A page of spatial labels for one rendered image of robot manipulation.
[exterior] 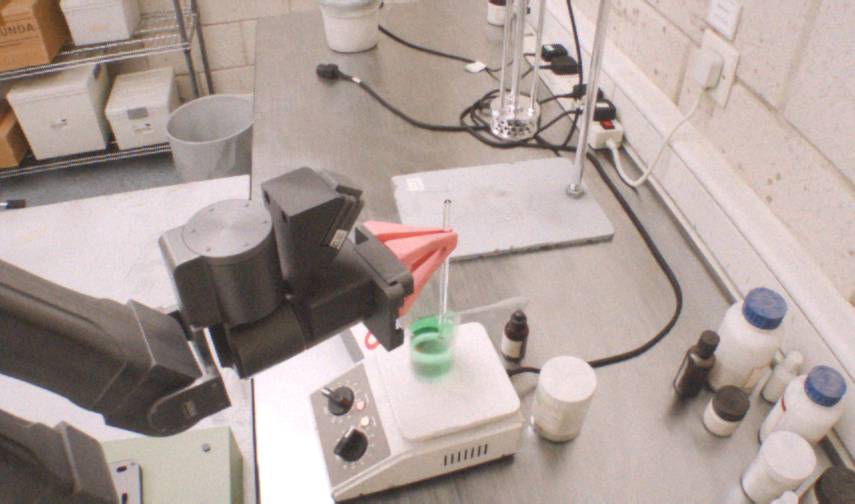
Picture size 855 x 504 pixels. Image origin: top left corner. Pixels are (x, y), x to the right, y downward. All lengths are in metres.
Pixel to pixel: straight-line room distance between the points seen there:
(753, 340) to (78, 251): 0.92
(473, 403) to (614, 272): 0.35
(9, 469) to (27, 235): 0.70
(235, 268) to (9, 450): 0.19
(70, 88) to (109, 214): 1.67
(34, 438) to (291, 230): 0.23
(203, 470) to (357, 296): 0.28
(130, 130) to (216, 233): 2.35
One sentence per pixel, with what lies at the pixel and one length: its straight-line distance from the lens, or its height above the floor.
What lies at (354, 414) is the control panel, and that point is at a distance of 0.66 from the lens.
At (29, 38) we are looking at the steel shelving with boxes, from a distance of 2.67.
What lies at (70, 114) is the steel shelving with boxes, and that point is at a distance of 2.79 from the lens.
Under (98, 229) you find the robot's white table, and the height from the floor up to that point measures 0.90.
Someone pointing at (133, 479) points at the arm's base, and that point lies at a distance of 0.66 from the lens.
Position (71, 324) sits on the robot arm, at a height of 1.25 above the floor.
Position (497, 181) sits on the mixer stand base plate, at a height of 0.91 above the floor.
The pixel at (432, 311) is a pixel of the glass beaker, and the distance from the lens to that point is 0.63.
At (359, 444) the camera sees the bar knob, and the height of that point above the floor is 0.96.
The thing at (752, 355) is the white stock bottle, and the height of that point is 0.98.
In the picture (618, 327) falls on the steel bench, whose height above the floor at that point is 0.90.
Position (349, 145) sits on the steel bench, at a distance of 1.12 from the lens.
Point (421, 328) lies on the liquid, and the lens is 0.63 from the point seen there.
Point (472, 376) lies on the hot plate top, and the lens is 0.65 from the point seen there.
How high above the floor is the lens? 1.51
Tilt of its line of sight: 43 degrees down
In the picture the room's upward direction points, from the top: straight up
